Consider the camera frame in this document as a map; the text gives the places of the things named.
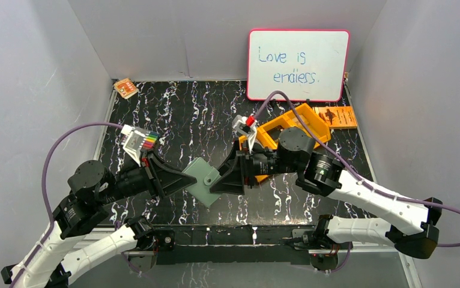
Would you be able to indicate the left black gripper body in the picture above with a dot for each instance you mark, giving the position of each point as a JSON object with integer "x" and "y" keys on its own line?
{"x": 151, "y": 174}

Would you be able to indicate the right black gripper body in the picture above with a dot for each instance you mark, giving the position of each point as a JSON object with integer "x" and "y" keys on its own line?
{"x": 254, "y": 163}

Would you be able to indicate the green card holder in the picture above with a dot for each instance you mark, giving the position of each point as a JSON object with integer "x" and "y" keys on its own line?
{"x": 206, "y": 175}

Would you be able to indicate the orange divided bin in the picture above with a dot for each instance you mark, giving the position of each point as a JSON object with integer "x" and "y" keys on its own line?
{"x": 293, "y": 123}

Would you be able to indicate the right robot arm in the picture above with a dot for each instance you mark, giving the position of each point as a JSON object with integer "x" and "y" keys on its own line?
{"x": 408, "y": 227}

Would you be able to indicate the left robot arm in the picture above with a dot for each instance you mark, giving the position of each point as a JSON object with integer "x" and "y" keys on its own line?
{"x": 55, "y": 262}

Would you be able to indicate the small orange card box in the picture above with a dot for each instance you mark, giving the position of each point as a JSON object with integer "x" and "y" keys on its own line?
{"x": 125, "y": 88}

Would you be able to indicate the marker pen set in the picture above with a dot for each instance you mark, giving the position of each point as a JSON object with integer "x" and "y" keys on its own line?
{"x": 150, "y": 140}

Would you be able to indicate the orange book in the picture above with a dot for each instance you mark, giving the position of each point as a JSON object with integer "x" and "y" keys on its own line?
{"x": 337, "y": 117}

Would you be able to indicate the pink framed whiteboard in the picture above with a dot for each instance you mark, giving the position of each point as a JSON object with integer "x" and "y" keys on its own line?
{"x": 305, "y": 64}

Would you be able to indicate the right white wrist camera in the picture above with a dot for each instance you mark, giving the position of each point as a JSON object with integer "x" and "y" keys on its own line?
{"x": 246, "y": 127}

